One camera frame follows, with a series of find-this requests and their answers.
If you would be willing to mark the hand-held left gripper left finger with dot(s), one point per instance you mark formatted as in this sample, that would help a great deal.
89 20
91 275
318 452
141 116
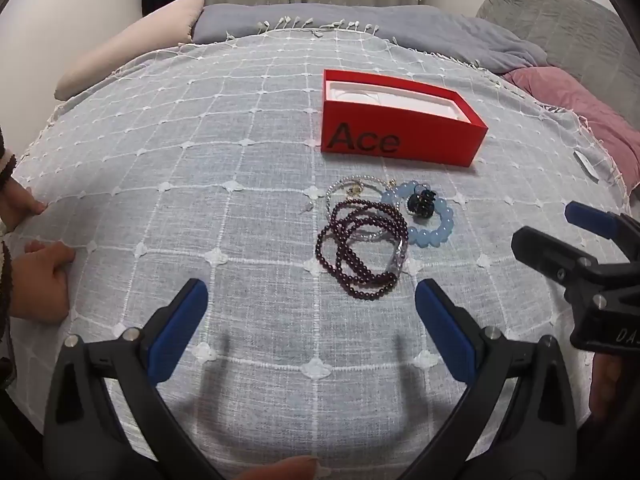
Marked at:
180 325

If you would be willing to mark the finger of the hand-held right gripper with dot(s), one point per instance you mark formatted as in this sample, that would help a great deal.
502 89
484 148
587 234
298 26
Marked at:
550 252
585 215

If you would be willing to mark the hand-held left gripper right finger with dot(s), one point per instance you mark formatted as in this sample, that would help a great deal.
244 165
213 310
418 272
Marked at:
445 330

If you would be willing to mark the black hair claw clip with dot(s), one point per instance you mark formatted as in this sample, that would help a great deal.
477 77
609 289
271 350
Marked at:
420 204

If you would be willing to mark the red cardboard box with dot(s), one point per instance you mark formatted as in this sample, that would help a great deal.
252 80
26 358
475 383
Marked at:
425 135

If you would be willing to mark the another person's striped forearm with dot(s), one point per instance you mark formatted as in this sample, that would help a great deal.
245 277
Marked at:
5 300
5 160

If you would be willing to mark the person's right hand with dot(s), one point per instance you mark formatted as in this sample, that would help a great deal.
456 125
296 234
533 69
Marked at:
605 385

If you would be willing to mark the person's left hand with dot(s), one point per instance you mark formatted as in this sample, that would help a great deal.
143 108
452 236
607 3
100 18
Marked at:
280 469

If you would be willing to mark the white fabric tag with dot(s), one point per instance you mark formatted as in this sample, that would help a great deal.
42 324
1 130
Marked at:
586 165

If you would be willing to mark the pink pillow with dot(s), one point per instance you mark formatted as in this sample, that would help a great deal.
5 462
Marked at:
590 105

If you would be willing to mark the white grid blanket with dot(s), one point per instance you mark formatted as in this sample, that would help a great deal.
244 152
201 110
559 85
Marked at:
200 160

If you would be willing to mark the small silver earring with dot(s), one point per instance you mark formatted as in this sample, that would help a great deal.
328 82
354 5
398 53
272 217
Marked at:
307 206

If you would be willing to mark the grey pillow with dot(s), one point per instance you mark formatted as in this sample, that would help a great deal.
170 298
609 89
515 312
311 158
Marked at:
565 25

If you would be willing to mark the beige pillow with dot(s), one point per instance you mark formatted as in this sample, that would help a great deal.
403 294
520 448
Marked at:
140 35

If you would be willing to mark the grey-blue duvet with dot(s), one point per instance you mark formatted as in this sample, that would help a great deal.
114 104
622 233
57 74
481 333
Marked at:
350 15

